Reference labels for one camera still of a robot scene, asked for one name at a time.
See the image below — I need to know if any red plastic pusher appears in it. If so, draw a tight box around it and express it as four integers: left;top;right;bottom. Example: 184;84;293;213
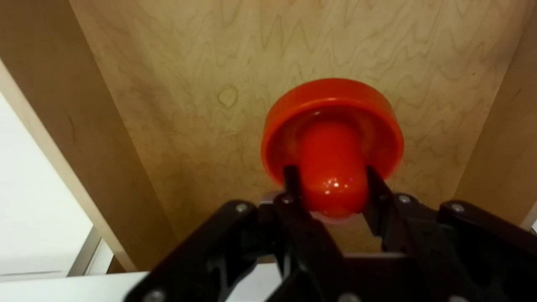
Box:
258;76;405;222

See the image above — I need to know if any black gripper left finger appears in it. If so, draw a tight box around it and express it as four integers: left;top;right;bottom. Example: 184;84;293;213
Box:
124;165;348;302

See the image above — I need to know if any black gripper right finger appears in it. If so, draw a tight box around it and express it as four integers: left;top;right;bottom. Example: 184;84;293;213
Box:
362;166;537;302

